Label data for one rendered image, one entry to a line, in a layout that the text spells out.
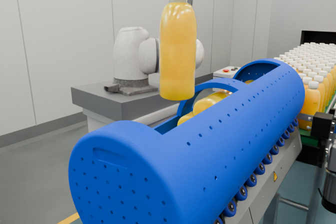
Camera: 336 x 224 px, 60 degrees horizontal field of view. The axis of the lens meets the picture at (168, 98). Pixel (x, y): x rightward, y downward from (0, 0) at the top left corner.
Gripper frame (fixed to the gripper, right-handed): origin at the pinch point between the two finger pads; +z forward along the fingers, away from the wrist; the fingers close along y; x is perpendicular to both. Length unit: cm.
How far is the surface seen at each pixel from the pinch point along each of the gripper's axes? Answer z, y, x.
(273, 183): 62, 13, 41
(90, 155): 31.5, -6.2, -18.2
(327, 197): 89, 28, 86
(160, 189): 32.1, 9.6, -18.2
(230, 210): 52, 11, 8
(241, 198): 53, 11, 15
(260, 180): 56, 11, 31
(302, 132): 59, 13, 83
